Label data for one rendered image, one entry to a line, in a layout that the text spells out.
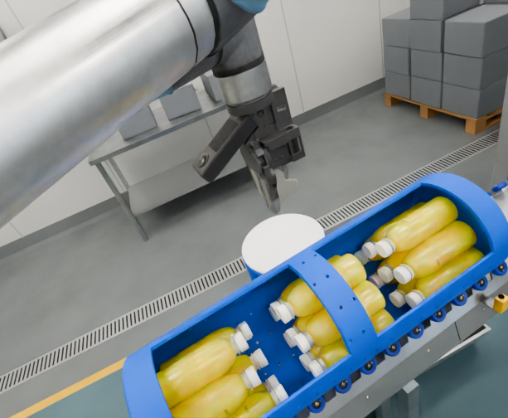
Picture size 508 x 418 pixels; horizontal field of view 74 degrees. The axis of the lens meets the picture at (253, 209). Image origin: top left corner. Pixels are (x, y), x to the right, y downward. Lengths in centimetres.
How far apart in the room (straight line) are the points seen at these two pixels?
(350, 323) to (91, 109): 62
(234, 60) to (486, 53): 306
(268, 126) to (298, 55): 364
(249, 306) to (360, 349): 31
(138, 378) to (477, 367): 165
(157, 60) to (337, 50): 418
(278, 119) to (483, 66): 300
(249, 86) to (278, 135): 9
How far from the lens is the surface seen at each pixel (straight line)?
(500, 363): 208
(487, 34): 339
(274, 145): 52
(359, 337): 75
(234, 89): 48
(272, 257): 108
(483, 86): 353
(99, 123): 23
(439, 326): 103
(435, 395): 196
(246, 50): 47
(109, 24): 24
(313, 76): 429
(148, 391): 72
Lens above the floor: 178
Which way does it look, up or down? 35 degrees down
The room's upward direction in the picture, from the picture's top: 20 degrees counter-clockwise
